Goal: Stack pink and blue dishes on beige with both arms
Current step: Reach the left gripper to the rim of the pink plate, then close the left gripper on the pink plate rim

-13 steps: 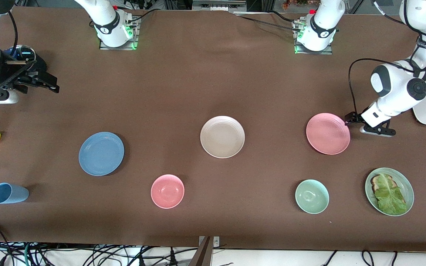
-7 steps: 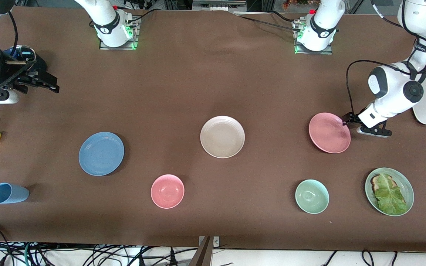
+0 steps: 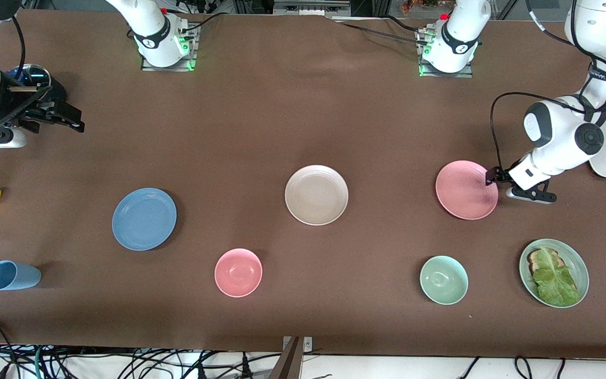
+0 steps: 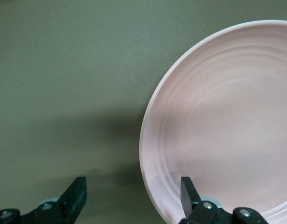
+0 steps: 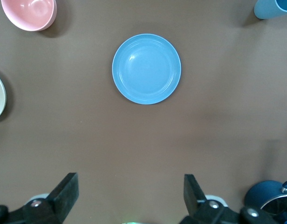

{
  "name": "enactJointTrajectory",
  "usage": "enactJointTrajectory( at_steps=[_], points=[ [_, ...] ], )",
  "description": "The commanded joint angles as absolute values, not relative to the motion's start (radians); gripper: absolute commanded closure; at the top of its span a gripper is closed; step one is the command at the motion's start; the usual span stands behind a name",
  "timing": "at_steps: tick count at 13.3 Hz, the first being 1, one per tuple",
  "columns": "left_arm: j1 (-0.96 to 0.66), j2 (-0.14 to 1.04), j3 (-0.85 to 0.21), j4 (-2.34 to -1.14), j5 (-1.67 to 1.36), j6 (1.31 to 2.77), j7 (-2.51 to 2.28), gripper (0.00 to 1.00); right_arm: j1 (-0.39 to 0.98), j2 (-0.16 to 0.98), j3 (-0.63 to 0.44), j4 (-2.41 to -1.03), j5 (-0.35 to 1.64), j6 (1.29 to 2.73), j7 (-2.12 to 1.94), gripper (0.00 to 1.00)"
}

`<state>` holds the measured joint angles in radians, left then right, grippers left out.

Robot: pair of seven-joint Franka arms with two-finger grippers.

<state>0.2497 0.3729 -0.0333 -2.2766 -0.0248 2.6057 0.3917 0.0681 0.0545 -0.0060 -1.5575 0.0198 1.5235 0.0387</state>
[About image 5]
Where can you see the dark blue saucepan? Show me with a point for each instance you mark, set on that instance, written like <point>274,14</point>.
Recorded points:
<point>260,193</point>

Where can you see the blue cup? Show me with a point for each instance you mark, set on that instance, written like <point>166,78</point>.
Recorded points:
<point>269,10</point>

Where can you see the pink bowl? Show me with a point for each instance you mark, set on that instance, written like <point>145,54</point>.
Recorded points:
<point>29,14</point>

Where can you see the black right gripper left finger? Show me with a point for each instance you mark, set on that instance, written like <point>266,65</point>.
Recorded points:
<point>52,210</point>

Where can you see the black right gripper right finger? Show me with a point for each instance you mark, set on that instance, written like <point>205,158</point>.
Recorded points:
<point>204,212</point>

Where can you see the blue plate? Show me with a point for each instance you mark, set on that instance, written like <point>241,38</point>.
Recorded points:
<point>145,68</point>

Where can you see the glass lid blue knob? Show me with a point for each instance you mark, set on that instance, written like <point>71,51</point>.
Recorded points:
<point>278,210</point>

